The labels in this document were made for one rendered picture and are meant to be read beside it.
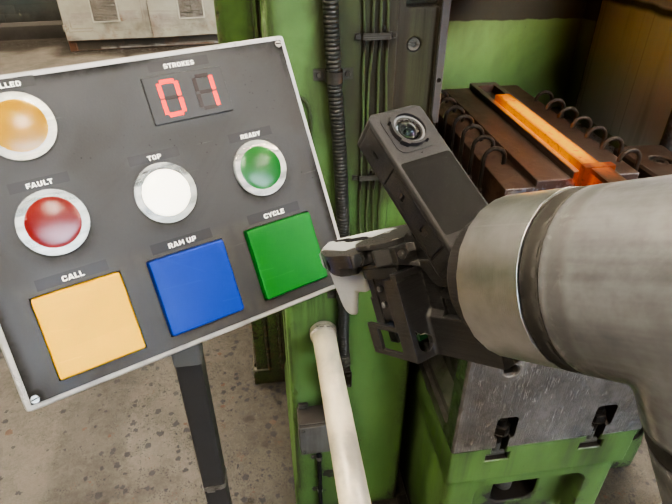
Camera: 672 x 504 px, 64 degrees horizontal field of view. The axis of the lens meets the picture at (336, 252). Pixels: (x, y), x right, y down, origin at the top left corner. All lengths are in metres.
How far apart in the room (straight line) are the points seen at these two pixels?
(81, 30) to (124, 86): 5.55
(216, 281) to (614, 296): 0.40
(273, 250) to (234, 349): 1.39
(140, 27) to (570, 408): 5.47
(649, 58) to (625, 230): 0.92
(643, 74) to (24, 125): 0.98
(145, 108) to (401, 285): 0.32
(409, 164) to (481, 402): 0.69
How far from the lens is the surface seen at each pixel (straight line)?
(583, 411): 1.11
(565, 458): 1.22
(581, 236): 0.24
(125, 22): 6.01
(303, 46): 0.80
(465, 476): 1.15
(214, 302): 0.54
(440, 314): 0.35
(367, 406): 1.23
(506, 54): 1.26
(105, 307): 0.53
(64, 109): 0.54
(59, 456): 1.80
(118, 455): 1.74
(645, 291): 0.22
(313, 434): 1.19
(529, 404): 1.03
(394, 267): 0.35
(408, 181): 0.33
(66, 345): 0.53
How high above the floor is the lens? 1.33
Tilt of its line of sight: 34 degrees down
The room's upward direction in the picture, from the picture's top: straight up
